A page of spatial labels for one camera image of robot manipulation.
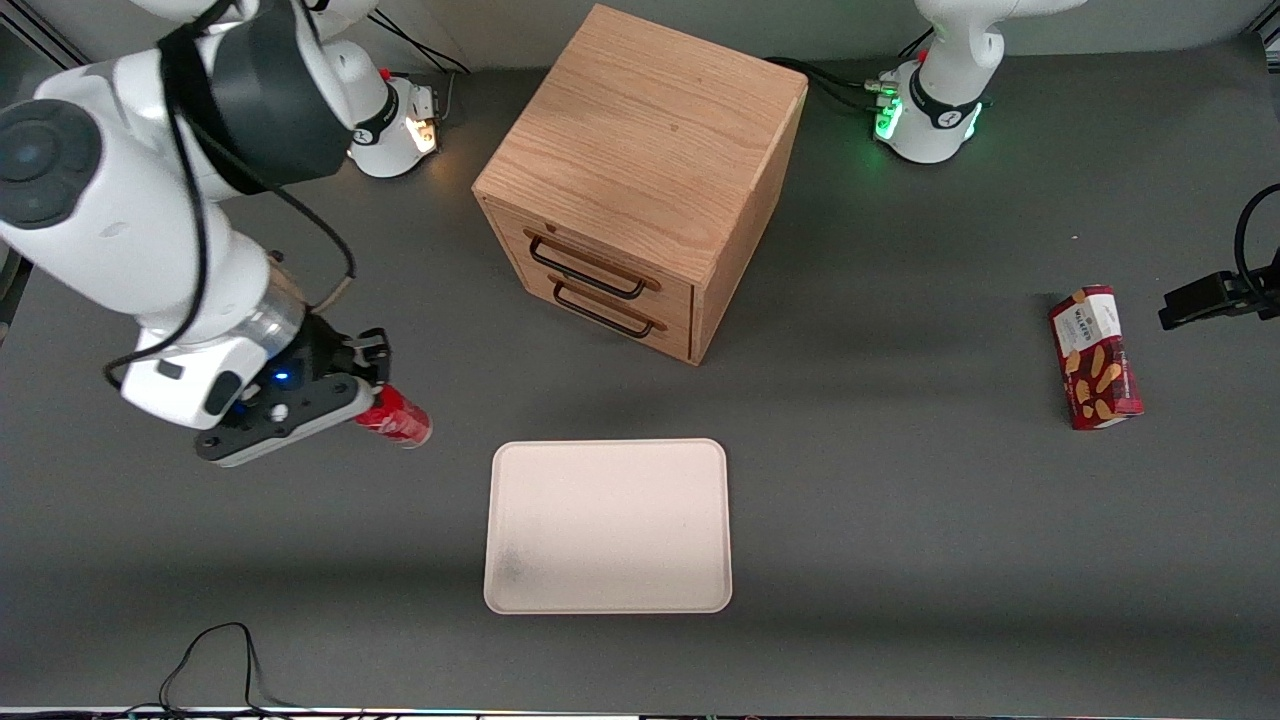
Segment red coke bottle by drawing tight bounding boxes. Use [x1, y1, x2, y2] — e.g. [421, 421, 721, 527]
[355, 385, 433, 449]

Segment thin black table edge cable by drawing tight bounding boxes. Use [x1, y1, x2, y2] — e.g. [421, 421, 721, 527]
[158, 622, 311, 717]

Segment black right arm base cables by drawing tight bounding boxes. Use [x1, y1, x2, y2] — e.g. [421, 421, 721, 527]
[368, 8, 473, 121]

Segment short black drawer handle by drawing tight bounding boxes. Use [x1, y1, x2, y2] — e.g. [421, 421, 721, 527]
[552, 278, 668, 339]

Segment black arm base cables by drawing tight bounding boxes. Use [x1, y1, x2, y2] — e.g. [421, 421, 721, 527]
[765, 28, 936, 113]
[368, 8, 473, 121]

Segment red cookie box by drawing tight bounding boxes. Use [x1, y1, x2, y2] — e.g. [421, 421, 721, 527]
[1048, 285, 1144, 431]

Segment black looped gripper cable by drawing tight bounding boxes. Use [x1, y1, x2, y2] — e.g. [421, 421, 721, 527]
[1234, 184, 1280, 293]

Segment white rectangular tray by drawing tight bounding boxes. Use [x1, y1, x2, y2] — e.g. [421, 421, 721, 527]
[484, 438, 733, 615]

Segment wooden drawer cabinet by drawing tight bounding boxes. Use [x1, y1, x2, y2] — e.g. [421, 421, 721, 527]
[472, 4, 809, 367]

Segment wooden drawer with longer handle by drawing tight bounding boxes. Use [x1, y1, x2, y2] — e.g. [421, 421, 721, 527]
[487, 200, 696, 321]

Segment long black drawer handle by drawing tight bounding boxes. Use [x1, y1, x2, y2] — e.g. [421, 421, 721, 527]
[527, 234, 663, 300]

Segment wooden drawer with shorter handle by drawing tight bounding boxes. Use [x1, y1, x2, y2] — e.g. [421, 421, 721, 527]
[505, 262, 694, 364]

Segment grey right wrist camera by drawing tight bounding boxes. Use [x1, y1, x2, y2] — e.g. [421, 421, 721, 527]
[194, 374, 377, 469]

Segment black left arm base cables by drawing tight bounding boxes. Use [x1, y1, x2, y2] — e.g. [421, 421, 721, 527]
[765, 28, 936, 113]

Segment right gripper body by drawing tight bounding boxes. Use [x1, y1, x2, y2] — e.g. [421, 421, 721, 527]
[119, 318, 353, 433]

